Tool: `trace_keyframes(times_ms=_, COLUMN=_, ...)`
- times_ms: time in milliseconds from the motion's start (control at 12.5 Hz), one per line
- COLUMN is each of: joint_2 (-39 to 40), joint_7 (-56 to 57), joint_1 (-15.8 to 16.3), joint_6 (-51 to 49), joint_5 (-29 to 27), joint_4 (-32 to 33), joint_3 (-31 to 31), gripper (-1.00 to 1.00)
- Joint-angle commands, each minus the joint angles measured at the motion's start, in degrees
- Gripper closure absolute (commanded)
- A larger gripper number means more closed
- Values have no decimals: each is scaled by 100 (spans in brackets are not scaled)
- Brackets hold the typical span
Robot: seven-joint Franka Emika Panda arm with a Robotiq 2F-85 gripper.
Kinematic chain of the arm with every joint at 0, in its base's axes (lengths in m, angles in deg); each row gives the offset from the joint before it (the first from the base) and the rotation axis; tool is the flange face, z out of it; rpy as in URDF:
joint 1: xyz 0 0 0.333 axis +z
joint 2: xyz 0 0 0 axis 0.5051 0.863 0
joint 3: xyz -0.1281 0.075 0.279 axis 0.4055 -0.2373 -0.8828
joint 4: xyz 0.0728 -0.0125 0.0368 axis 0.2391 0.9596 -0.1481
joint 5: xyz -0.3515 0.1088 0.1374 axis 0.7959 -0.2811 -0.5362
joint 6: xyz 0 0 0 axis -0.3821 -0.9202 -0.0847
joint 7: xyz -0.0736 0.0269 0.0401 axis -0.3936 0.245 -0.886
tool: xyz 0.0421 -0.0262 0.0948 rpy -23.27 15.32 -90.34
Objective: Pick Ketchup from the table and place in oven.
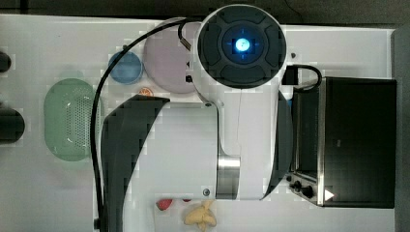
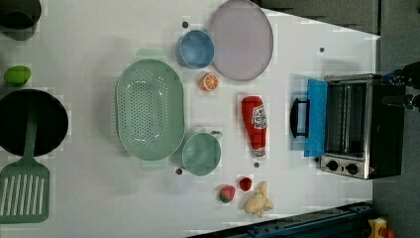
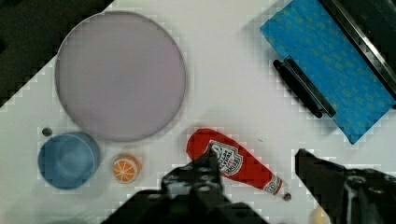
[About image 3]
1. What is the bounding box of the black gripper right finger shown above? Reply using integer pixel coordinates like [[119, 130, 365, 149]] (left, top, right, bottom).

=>
[[294, 148, 353, 218]]

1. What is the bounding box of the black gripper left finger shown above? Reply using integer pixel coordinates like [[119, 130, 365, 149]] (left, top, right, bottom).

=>
[[161, 149, 223, 199]]

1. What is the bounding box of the red ketchup bottle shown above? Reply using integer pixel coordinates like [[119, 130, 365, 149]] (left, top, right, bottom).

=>
[[187, 128, 288, 197]]

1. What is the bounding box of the black toaster oven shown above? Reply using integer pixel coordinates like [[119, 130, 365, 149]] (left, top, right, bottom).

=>
[[319, 0, 396, 97]]

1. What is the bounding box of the orange slice toy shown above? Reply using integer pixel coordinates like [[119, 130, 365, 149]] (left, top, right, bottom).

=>
[[112, 155, 141, 184]]

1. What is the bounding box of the large grey round plate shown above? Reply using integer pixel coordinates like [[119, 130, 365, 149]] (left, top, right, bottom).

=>
[[55, 11, 187, 142]]

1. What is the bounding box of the blue cup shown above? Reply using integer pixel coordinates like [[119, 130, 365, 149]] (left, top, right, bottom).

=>
[[37, 132, 101, 190]]

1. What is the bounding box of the black oven door handle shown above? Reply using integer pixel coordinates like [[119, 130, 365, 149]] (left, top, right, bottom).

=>
[[273, 56, 336, 119]]

